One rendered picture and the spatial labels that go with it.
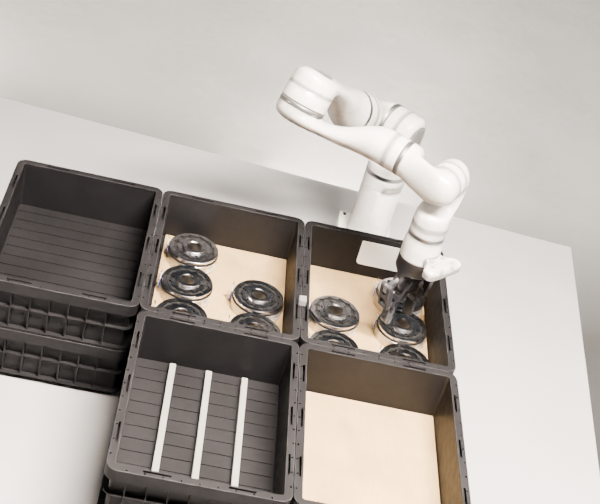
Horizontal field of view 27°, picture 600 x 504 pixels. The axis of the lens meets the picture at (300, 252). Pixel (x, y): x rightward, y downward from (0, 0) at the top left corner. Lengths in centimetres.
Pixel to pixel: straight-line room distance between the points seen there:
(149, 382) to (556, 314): 113
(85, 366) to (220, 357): 26
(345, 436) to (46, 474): 54
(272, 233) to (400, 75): 288
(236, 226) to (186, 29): 279
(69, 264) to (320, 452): 65
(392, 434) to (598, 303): 221
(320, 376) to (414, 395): 18
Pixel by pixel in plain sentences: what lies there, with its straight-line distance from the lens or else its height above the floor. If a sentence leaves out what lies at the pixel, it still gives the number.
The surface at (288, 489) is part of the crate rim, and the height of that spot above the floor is 93.
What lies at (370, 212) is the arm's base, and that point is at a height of 86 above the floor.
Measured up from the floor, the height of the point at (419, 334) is 86.
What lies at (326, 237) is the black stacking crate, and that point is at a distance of 263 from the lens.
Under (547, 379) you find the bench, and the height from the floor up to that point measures 70.
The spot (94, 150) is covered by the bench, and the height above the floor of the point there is 70.
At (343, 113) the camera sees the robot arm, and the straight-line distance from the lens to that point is 250.
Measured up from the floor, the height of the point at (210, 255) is 86.
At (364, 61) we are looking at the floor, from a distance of 547.
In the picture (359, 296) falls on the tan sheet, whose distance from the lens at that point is 263.
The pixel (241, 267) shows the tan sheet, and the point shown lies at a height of 83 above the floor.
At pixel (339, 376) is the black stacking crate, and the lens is 234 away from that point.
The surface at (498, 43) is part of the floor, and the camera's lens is 604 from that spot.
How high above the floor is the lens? 237
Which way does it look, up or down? 35 degrees down
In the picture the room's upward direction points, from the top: 17 degrees clockwise
